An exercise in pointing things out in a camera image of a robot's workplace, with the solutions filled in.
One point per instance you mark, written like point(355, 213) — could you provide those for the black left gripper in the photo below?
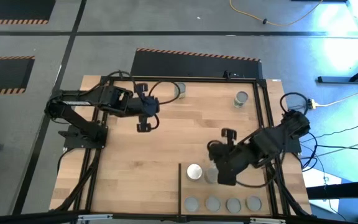
point(137, 105)

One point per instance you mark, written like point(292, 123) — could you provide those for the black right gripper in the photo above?
point(232, 155)

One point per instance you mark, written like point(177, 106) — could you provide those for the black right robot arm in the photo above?
point(275, 140)

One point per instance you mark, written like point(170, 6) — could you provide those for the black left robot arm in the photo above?
point(73, 116)

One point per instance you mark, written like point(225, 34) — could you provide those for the black mat with striped edge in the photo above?
point(14, 11)
point(2, 74)
point(194, 67)

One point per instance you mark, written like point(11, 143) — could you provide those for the small black mounted device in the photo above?
point(233, 74)

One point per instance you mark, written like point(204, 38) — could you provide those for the yellow power strip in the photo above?
point(313, 104)

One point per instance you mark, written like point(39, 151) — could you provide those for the black beam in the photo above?
point(337, 189)

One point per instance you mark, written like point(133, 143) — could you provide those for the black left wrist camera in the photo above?
point(150, 107)

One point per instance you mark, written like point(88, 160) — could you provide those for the black aluminium table frame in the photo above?
point(182, 79)

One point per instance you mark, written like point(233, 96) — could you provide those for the silver metal bracket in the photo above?
point(95, 217)
point(267, 220)

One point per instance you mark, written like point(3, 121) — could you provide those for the grey desk frame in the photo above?
point(346, 80)

